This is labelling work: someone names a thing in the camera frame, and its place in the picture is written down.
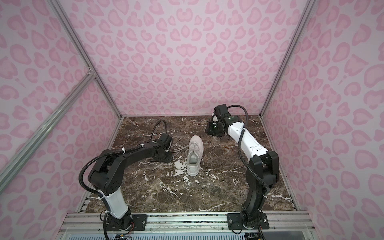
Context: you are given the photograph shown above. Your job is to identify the white sneaker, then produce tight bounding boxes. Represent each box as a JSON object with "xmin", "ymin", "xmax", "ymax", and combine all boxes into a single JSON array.
[{"xmin": 187, "ymin": 135, "xmax": 204, "ymax": 176}]

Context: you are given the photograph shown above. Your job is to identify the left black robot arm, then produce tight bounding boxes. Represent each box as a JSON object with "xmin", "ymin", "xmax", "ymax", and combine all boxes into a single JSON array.
[{"xmin": 79, "ymin": 134, "xmax": 173, "ymax": 226}]

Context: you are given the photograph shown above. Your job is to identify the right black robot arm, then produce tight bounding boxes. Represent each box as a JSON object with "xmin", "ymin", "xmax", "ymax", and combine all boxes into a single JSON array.
[{"xmin": 205, "ymin": 104, "xmax": 280, "ymax": 230}]

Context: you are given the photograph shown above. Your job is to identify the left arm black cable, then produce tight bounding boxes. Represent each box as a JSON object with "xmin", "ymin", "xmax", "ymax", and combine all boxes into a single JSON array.
[{"xmin": 149, "ymin": 119, "xmax": 168, "ymax": 142}]

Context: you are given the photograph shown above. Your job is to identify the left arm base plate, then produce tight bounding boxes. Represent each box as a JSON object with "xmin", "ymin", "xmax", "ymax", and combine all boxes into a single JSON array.
[{"xmin": 103, "ymin": 214, "xmax": 148, "ymax": 232}]

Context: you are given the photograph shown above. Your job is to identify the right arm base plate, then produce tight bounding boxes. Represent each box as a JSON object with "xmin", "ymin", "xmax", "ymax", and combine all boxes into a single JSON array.
[{"xmin": 226, "ymin": 212, "xmax": 270, "ymax": 230}]

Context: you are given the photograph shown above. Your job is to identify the left corner aluminium post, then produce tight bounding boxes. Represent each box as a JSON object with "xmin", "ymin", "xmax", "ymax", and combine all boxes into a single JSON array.
[{"xmin": 47, "ymin": 0, "xmax": 123, "ymax": 120}]

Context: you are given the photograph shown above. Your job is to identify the corner aluminium post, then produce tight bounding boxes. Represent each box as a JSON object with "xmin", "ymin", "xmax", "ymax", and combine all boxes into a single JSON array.
[
  {"xmin": 47, "ymin": 0, "xmax": 123, "ymax": 120},
  {"xmin": 259, "ymin": 0, "xmax": 319, "ymax": 119}
]

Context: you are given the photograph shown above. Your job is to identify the front aluminium rail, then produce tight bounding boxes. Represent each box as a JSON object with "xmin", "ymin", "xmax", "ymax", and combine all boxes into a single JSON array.
[{"xmin": 56, "ymin": 211, "xmax": 319, "ymax": 240}]

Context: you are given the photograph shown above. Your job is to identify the diagonal aluminium frame beam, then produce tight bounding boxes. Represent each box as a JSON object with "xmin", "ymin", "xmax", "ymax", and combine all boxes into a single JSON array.
[{"xmin": 1, "ymin": 71, "xmax": 95, "ymax": 193}]

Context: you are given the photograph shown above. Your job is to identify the right corner aluminium post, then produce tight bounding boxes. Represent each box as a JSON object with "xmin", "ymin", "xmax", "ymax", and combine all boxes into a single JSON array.
[{"xmin": 259, "ymin": 0, "xmax": 319, "ymax": 119}]

